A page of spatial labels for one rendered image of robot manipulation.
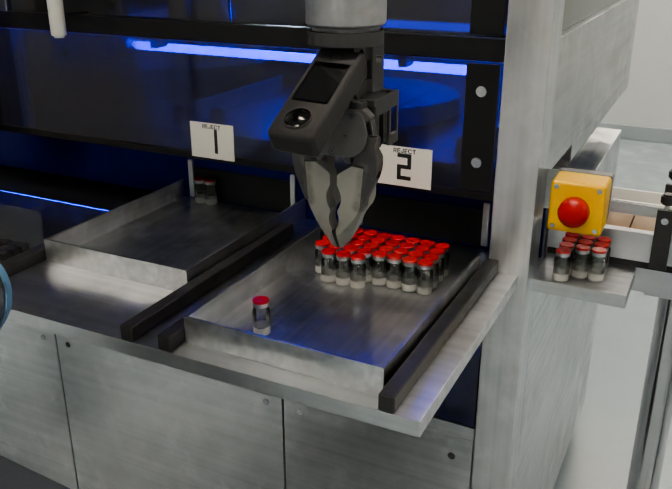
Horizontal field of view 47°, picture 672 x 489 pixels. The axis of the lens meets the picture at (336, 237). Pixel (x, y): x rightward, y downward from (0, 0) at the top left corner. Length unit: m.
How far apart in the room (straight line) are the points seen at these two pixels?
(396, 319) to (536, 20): 0.42
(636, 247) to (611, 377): 1.51
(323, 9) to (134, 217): 0.75
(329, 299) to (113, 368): 0.72
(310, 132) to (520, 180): 0.50
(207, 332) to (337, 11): 0.42
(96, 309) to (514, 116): 0.61
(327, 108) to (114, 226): 0.73
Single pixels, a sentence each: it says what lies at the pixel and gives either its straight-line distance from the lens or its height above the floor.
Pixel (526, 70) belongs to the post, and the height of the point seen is 1.17.
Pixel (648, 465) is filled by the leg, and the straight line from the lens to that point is 1.44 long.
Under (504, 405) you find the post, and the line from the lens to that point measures 1.26.
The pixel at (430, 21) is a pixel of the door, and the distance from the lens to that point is 1.11.
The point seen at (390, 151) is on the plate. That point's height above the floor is 1.04.
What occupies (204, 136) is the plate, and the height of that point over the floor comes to 1.03.
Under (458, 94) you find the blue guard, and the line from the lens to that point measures 1.10.
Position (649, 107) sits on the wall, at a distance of 5.75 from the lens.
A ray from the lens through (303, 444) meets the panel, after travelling 1.47.
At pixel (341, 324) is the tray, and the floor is 0.88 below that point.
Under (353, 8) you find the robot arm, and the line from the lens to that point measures 0.71.
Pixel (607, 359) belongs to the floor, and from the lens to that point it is 2.80.
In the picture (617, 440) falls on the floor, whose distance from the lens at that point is 2.41.
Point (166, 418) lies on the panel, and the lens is 1.64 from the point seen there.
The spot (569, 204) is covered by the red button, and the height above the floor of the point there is 1.01.
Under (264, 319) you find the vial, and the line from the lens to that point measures 0.95.
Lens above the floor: 1.34
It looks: 21 degrees down
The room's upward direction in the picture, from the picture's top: straight up
